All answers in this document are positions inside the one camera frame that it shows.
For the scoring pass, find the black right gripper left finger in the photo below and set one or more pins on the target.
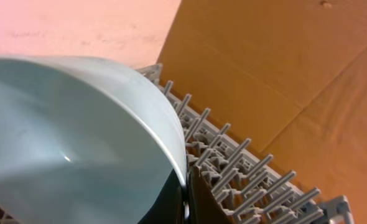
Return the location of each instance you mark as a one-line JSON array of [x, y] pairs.
[[169, 205]]

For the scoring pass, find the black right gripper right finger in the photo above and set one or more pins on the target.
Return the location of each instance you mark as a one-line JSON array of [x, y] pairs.
[[203, 208]]

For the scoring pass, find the light blue bowl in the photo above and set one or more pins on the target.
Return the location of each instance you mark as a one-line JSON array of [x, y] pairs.
[[83, 140]]

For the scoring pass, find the grey dishwasher rack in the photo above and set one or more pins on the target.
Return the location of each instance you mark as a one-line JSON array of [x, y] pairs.
[[245, 187]]

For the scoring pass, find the cardboard box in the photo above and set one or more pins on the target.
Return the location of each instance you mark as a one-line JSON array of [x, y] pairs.
[[290, 75]]

